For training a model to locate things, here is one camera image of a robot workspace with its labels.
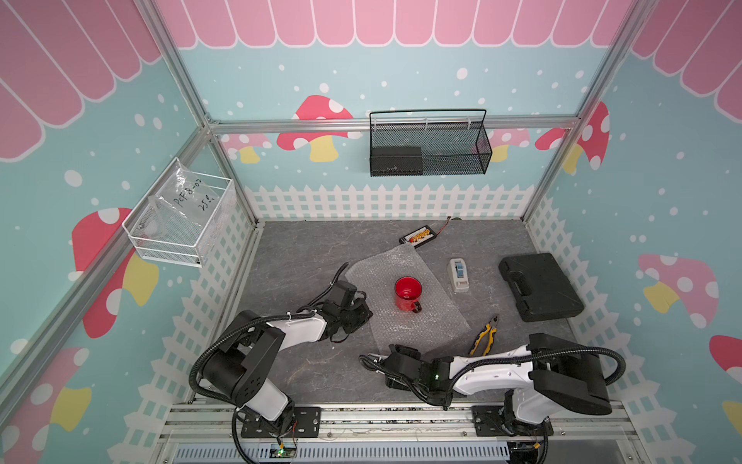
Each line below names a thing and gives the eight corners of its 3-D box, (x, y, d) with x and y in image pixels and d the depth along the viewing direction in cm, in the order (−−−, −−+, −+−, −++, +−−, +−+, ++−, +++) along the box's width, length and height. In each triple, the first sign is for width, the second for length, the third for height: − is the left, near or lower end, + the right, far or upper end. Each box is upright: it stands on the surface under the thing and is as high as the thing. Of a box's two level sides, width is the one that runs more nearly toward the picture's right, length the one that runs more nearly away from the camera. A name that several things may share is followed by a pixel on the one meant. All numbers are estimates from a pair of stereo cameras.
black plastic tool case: (516, 321, 94) (523, 312, 89) (498, 264, 109) (503, 253, 104) (576, 321, 94) (587, 312, 89) (550, 263, 109) (558, 253, 104)
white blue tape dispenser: (453, 292, 101) (455, 285, 97) (448, 266, 108) (450, 258, 104) (467, 292, 101) (470, 285, 97) (461, 266, 108) (464, 258, 104)
